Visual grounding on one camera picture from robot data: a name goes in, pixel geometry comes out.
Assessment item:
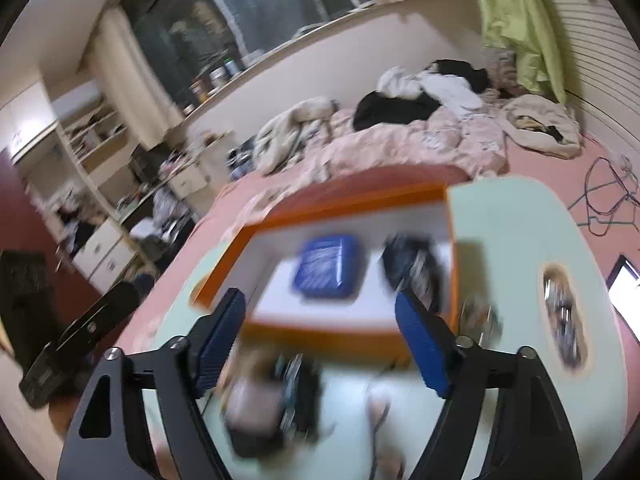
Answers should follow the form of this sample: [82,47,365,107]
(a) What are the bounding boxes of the mint green desktop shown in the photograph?
[115,175,626,480]

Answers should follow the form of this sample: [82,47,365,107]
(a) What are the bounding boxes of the white drawer cabinet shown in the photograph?
[72,220,136,281]

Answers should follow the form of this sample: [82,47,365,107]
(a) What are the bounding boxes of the pink bedsheet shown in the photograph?
[125,130,640,361]

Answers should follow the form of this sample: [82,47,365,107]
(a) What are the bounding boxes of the dark window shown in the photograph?
[120,0,373,96]

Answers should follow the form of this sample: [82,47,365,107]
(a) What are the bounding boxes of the dark metal trinket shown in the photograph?
[545,267,585,367]

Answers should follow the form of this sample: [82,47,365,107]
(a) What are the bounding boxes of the white cardboard storage box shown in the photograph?
[167,160,208,196]

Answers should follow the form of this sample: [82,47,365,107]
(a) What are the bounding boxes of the beige jacket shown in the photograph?
[502,95,583,158]

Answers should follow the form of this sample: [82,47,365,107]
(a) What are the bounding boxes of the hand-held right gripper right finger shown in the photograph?
[394,290,583,480]

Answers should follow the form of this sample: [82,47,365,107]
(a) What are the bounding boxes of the lit tablet screen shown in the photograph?
[607,255,640,311]

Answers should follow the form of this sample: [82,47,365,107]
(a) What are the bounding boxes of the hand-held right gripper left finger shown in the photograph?
[56,287,247,480]

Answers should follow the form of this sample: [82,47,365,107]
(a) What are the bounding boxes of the dark patterned clothes pile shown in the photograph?
[227,140,261,181]

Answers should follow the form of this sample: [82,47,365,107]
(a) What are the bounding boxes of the pile of clothes on bed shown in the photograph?
[255,97,341,176]

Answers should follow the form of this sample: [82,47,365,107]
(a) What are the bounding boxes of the green toy car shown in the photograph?
[460,300,501,341]

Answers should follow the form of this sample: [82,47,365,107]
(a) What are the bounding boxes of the pink patterned quilt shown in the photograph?
[300,107,508,183]

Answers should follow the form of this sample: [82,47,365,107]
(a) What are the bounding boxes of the black pouch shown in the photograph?
[220,350,323,458]

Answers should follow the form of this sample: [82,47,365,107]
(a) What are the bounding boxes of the green curtain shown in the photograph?
[470,0,568,103]

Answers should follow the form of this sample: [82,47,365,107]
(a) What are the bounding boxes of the dark cables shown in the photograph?
[567,155,640,238]

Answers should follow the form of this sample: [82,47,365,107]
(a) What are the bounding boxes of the orange cardboard box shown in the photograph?
[192,182,461,366]

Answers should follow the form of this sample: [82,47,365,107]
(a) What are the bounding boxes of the black lace cloth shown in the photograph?
[382,234,443,311]

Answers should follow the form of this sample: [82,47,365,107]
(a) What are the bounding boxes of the white louvered closet door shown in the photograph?
[530,0,640,146]

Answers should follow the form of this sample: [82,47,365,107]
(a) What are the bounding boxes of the blue pouch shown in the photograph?
[292,235,361,301]

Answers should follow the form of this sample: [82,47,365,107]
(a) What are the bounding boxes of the white open shelf unit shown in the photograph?
[50,80,141,186]

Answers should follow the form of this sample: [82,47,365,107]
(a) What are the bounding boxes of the black garment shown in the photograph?
[352,90,443,131]

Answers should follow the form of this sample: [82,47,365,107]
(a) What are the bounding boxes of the white garment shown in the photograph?
[377,67,483,111]

